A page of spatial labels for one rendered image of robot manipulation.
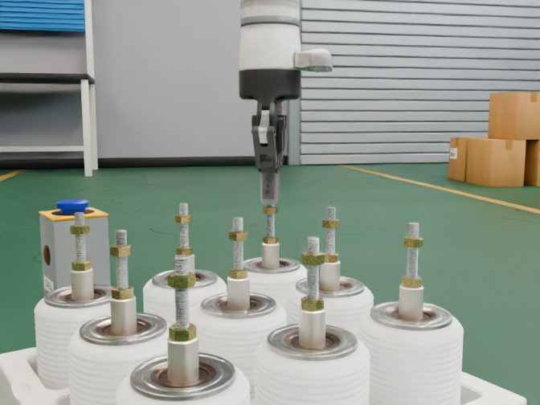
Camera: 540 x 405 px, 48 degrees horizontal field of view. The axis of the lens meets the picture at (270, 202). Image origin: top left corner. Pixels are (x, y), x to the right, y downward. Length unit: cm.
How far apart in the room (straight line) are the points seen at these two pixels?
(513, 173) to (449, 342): 360
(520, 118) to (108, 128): 333
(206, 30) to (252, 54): 484
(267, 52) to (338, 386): 39
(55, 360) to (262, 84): 37
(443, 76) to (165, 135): 269
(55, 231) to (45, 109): 475
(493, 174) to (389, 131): 196
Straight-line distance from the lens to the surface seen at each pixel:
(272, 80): 70
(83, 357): 53
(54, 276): 80
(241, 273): 59
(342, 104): 566
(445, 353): 56
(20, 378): 67
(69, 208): 80
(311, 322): 50
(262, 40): 71
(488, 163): 408
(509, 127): 417
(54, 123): 551
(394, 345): 55
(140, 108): 546
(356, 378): 49
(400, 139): 588
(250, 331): 56
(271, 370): 49
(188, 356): 44
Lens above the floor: 44
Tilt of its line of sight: 8 degrees down
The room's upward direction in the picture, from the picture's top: straight up
